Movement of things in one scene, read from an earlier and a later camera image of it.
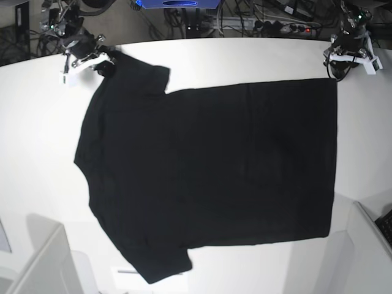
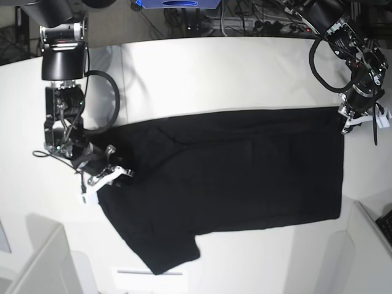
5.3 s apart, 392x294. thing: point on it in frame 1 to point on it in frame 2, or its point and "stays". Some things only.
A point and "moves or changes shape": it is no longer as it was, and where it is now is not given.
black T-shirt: (215, 164) moves or changes shape
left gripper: (81, 45) to (93, 160)
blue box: (179, 4) stays
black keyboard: (384, 223) stays
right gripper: (347, 41) to (356, 101)
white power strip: (267, 27) stays
